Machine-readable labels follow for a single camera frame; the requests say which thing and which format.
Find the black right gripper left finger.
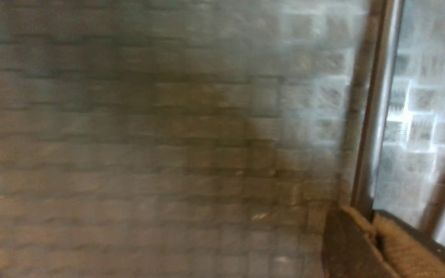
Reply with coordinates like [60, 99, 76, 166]
[321, 206, 400, 278]

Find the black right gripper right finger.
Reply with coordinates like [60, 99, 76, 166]
[373, 210, 445, 278]

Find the black chopstick gold band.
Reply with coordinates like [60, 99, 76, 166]
[351, 0, 404, 220]

